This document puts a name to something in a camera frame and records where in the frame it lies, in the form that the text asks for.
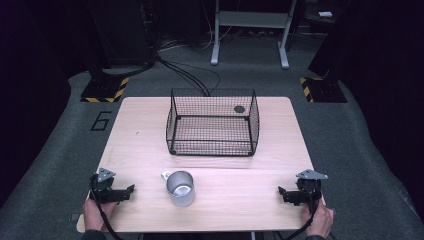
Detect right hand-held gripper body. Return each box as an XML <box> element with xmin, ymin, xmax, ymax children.
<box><xmin>295</xmin><ymin>168</ymin><xmax>329</xmax><ymax>205</ymax></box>

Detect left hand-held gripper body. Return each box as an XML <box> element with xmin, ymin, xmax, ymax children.
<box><xmin>89</xmin><ymin>167</ymin><xmax>117</xmax><ymax>204</ymax></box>

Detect person's left hand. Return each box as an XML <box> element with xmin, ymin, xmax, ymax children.
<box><xmin>82</xmin><ymin>198</ymin><xmax>118</xmax><ymax>232</ymax></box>

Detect person's right hand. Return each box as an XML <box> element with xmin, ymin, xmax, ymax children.
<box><xmin>300</xmin><ymin>200</ymin><xmax>335</xmax><ymax>239</ymax></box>

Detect silver metal cup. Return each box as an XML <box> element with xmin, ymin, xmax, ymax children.
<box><xmin>160</xmin><ymin>170</ymin><xmax>196</xmax><ymax>208</ymax></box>

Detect white metal stand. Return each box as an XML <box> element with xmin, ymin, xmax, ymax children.
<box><xmin>210</xmin><ymin>0</ymin><xmax>298</xmax><ymax>70</ymax></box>

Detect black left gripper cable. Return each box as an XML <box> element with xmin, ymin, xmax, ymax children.
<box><xmin>88</xmin><ymin>173</ymin><xmax>126</xmax><ymax>240</ymax></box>

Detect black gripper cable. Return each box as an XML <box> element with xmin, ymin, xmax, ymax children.
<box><xmin>283</xmin><ymin>194</ymin><xmax>322</xmax><ymax>240</ymax></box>
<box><xmin>88</xmin><ymin>173</ymin><xmax>126</xmax><ymax>240</ymax></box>

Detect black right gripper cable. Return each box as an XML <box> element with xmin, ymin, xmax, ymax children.
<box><xmin>283</xmin><ymin>194</ymin><xmax>322</xmax><ymax>240</ymax></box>

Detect black yellow striped base plate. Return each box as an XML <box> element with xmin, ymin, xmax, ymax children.
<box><xmin>298</xmin><ymin>76</ymin><xmax>348</xmax><ymax>104</ymax></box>
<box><xmin>80</xmin><ymin>75</ymin><xmax>130</xmax><ymax>104</ymax></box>

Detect black wire mesh basket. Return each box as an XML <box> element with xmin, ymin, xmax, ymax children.
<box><xmin>165</xmin><ymin>87</ymin><xmax>261</xmax><ymax>157</ymax></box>

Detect black floor cables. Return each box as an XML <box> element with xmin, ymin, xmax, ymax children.
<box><xmin>155</xmin><ymin>54</ymin><xmax>222</xmax><ymax>98</ymax></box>

